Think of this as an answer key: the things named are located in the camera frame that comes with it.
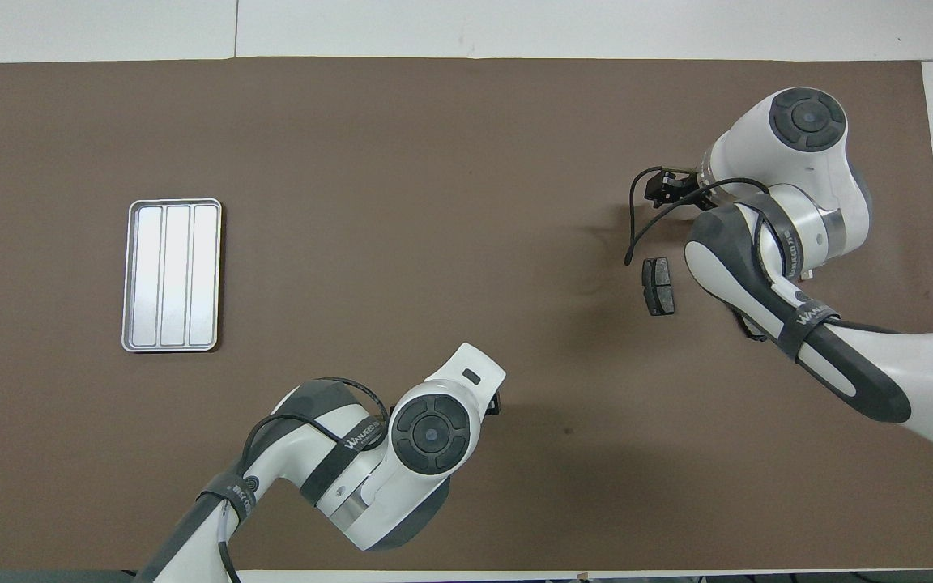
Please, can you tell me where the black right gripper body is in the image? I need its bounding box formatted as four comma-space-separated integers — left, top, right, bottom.
665, 164, 714, 203

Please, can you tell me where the silver metal tray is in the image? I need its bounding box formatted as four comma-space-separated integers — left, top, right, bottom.
121, 198, 224, 354

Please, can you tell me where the rectangular dark brake pad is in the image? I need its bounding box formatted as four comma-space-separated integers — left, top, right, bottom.
641, 257, 676, 317

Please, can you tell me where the brown table mat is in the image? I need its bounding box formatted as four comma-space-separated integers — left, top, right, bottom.
0, 57, 933, 572

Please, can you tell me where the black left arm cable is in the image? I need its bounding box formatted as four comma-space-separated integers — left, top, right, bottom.
219, 377, 390, 583

